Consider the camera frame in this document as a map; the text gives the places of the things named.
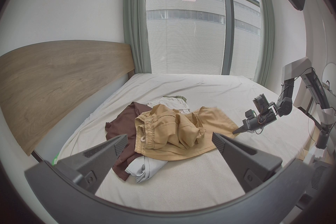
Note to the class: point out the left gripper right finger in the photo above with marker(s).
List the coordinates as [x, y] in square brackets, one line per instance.
[241, 160]

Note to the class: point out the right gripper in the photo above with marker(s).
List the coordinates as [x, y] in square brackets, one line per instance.
[256, 124]

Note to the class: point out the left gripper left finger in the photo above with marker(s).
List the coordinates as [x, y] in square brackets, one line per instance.
[99, 160]

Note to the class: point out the tan shorts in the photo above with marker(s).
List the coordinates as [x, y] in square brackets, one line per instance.
[170, 139]

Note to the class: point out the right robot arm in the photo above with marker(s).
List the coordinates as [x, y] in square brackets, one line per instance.
[284, 107]

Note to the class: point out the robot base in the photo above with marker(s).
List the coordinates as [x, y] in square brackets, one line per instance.
[319, 173]

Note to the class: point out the bed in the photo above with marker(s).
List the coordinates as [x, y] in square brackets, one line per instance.
[196, 91]

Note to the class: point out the brown garment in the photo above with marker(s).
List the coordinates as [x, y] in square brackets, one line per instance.
[120, 125]

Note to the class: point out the pale blue garment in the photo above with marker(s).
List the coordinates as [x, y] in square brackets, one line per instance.
[144, 169]

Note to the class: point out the olive green garment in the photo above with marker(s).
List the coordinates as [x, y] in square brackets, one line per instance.
[181, 97]

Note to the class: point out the white garment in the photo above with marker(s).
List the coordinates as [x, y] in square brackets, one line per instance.
[173, 105]

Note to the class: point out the window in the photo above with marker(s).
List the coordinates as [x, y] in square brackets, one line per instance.
[183, 47]

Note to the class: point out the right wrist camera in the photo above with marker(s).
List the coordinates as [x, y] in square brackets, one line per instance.
[249, 114]

